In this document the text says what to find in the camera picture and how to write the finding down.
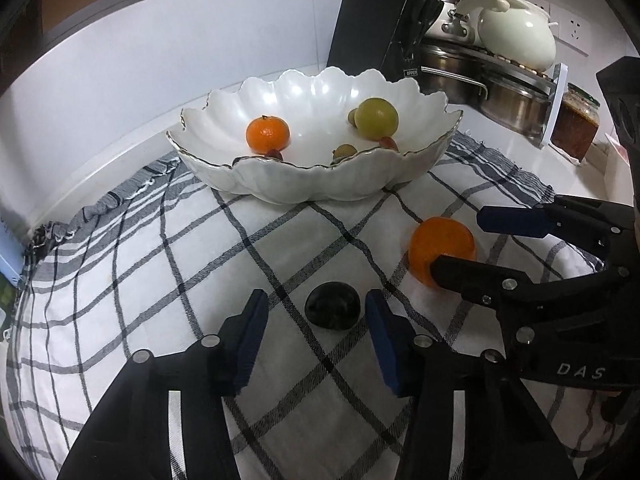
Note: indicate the yellow-green apple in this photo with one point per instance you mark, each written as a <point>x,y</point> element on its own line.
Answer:
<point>377,117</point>

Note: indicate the small olive green fruit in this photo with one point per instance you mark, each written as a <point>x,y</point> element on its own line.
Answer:
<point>352,116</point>
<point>345,151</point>

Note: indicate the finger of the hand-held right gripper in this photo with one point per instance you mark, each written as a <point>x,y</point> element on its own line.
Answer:
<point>475,280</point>
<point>510,220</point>

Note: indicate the small dark red fruit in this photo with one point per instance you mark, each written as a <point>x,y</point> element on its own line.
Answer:
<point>274,154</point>

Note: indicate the orange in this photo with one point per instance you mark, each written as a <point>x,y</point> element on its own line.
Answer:
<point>267,134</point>
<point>440,242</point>

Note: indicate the dark purple plum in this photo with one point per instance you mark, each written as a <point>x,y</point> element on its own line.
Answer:
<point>332,306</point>

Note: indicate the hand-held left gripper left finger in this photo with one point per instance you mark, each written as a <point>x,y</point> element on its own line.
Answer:
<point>252,340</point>

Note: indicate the white scalloped ceramic bowl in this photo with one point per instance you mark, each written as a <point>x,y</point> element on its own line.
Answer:
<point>310,180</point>

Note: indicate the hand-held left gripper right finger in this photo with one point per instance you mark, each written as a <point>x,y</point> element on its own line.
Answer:
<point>385,345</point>

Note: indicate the white rack panel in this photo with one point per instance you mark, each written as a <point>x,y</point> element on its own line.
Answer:
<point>557,105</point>

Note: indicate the wide steel pot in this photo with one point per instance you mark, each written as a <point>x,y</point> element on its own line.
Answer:
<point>450,70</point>

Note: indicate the pink box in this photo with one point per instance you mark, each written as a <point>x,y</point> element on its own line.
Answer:
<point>617,157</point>

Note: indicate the white wall socket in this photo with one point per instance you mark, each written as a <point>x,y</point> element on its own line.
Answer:
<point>575,30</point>

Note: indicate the black knife block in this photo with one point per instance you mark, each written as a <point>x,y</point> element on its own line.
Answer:
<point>370,25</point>

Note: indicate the black and white checked cloth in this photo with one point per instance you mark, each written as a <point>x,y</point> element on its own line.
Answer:
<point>175,285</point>

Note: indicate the glass jar of brown sauce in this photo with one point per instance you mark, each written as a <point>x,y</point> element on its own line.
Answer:
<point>575,125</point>

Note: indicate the white ceramic pot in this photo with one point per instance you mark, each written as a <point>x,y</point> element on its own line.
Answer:
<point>517,35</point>

